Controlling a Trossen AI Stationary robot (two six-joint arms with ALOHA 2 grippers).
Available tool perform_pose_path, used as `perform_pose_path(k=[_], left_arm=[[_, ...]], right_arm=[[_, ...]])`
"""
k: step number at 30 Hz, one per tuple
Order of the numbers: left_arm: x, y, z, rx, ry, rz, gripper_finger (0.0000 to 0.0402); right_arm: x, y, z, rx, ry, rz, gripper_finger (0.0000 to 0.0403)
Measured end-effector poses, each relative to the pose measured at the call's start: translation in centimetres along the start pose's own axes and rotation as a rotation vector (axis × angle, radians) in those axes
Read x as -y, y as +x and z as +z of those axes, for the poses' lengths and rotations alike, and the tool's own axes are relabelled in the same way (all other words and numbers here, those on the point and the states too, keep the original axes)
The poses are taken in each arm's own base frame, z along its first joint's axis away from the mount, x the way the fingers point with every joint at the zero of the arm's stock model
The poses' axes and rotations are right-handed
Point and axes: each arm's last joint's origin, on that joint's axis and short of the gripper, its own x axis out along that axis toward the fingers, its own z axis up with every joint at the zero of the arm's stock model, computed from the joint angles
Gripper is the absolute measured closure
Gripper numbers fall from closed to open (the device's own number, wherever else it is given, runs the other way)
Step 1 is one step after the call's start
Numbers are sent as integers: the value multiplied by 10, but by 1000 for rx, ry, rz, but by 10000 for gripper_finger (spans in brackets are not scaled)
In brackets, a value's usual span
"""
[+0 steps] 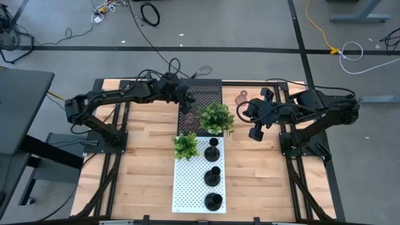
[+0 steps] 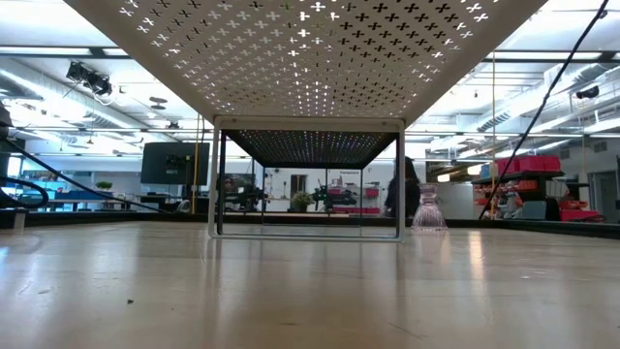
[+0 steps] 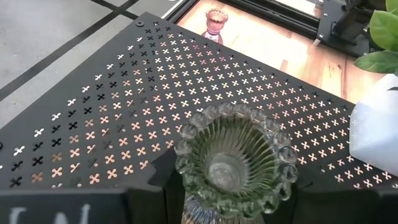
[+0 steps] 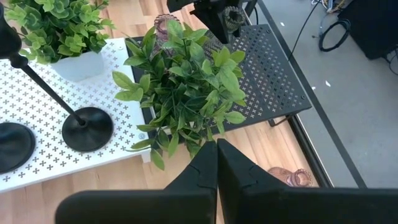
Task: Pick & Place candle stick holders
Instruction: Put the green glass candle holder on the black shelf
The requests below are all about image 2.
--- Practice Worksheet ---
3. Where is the pink ribbed glass candle holder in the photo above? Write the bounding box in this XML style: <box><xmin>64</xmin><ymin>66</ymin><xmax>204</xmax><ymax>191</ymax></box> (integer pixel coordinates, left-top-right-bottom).
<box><xmin>411</xmin><ymin>182</ymin><xmax>449</xmax><ymax>232</ymax></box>

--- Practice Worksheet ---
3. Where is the small background potted plant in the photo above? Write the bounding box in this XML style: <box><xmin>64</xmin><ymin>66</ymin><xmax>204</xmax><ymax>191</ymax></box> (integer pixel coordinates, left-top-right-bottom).
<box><xmin>291</xmin><ymin>190</ymin><xmax>316</xmax><ymax>213</ymax></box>

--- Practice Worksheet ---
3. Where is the black perforated metal shelf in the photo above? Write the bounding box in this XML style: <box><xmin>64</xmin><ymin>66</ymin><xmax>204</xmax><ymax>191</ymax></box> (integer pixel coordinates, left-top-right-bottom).
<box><xmin>216</xmin><ymin>128</ymin><xmax>403</xmax><ymax>237</ymax></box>

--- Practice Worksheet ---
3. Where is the white perforated metal shelf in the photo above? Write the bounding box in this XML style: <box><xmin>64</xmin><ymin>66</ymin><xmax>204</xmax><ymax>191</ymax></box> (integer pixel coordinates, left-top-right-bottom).
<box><xmin>64</xmin><ymin>0</ymin><xmax>549</xmax><ymax>243</ymax></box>

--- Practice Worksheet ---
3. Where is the person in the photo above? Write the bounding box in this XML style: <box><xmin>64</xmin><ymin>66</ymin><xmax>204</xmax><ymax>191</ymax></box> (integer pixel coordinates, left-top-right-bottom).
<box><xmin>384</xmin><ymin>155</ymin><xmax>422</xmax><ymax>219</ymax></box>

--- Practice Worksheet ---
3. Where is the large black monitor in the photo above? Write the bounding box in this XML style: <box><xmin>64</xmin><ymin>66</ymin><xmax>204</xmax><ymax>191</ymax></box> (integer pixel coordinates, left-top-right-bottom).
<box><xmin>139</xmin><ymin>141</ymin><xmax>211</xmax><ymax>187</ymax></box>

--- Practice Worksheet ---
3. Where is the shelving rack with red bins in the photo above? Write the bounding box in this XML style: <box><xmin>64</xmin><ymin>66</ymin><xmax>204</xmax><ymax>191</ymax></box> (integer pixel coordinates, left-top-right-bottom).
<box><xmin>472</xmin><ymin>154</ymin><xmax>605</xmax><ymax>224</ymax></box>

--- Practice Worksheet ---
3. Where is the blue table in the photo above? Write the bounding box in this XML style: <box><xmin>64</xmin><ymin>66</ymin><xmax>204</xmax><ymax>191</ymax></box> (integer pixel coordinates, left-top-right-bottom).
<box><xmin>21</xmin><ymin>188</ymin><xmax>115</xmax><ymax>210</ymax></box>

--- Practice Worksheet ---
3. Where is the black ceiling-hung device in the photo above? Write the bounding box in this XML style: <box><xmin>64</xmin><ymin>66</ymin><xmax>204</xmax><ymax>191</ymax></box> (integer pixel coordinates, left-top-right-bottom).
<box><xmin>65</xmin><ymin>61</ymin><xmax>114</xmax><ymax>97</ymax></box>

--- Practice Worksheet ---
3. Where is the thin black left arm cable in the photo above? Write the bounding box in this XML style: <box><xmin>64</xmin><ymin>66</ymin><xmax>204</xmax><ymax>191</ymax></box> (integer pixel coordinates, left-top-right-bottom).
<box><xmin>0</xmin><ymin>137</ymin><xmax>167</xmax><ymax>214</ymax></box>

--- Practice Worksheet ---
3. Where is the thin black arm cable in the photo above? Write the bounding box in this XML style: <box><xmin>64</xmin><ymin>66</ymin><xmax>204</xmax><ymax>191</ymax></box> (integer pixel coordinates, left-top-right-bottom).
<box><xmin>0</xmin><ymin>137</ymin><xmax>167</xmax><ymax>214</ymax></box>
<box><xmin>478</xmin><ymin>0</ymin><xmax>612</xmax><ymax>220</ymax></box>

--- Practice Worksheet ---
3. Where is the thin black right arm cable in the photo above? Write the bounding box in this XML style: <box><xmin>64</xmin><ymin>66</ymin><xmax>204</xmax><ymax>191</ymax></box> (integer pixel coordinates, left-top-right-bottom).
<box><xmin>478</xmin><ymin>0</ymin><xmax>612</xmax><ymax>220</ymax></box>

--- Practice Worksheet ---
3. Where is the thick black looped cable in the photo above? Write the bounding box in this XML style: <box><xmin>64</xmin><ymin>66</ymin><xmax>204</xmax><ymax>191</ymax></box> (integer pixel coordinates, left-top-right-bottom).
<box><xmin>0</xmin><ymin>175</ymin><xmax>50</xmax><ymax>210</ymax></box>

